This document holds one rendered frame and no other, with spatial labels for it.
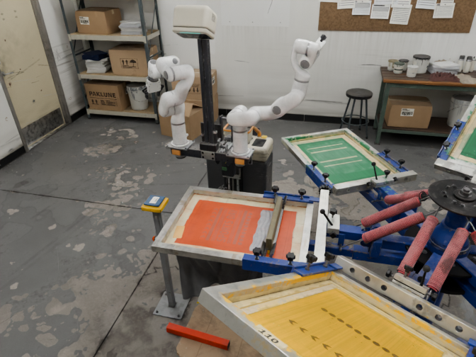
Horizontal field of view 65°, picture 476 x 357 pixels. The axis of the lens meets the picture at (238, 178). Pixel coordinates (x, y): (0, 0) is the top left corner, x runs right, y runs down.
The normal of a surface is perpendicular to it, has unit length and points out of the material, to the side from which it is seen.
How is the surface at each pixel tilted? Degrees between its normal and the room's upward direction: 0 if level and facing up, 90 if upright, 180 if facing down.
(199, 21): 64
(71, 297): 0
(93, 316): 0
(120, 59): 90
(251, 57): 90
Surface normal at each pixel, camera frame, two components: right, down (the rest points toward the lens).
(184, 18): -0.29, 0.07
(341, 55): -0.24, 0.52
